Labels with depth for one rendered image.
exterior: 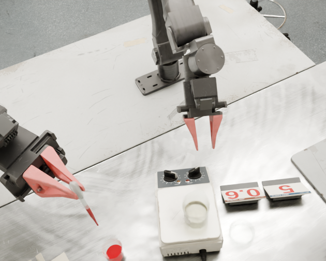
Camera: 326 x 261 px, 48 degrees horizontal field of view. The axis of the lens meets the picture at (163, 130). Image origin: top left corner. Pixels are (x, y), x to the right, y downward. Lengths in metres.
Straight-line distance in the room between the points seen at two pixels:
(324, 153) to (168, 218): 0.43
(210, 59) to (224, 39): 0.53
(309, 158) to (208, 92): 0.37
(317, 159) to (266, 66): 0.34
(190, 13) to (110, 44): 0.51
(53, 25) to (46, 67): 1.74
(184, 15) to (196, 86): 0.17
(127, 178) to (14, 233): 0.29
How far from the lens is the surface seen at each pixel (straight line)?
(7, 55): 2.84
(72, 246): 0.87
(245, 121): 1.00
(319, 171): 0.94
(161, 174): 0.86
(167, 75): 1.06
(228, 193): 0.86
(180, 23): 0.76
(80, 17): 2.95
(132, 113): 1.02
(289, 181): 0.92
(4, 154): 0.58
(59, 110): 1.09
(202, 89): 0.68
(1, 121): 0.53
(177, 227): 0.75
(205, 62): 0.69
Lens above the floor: 1.69
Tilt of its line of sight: 54 degrees down
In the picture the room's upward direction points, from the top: 7 degrees counter-clockwise
